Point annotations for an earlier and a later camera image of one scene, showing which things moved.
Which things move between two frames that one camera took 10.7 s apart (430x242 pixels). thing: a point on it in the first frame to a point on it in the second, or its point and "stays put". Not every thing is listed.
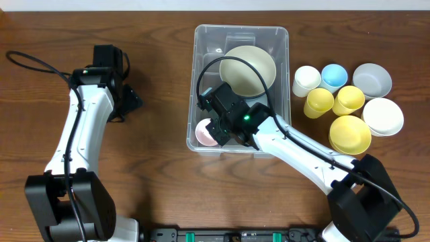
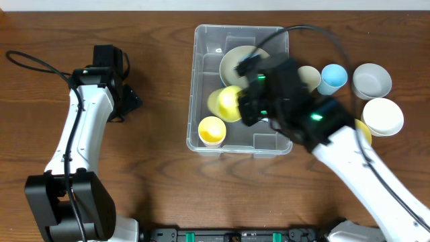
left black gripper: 133,100 stays put
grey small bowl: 373,81 stays put
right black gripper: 221,137 to 250,103
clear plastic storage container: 240,80 stays put
